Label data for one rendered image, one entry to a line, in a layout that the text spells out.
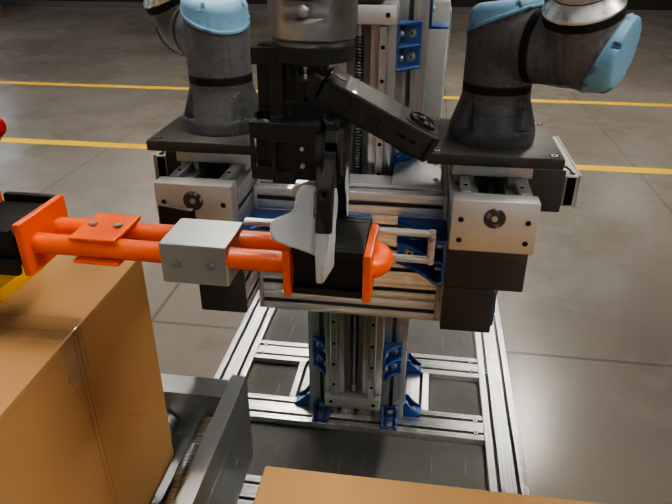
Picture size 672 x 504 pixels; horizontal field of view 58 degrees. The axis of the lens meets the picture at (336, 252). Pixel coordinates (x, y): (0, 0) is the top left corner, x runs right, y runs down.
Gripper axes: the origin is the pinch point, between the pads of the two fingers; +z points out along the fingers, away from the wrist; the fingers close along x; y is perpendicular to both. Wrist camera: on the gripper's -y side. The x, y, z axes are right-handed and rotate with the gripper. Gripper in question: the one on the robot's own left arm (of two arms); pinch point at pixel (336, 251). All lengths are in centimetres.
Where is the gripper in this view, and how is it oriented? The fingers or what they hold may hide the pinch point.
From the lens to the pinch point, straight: 60.9
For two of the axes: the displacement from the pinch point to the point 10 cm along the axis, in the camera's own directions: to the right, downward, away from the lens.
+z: -0.1, 8.9, 4.6
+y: -9.9, -0.8, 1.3
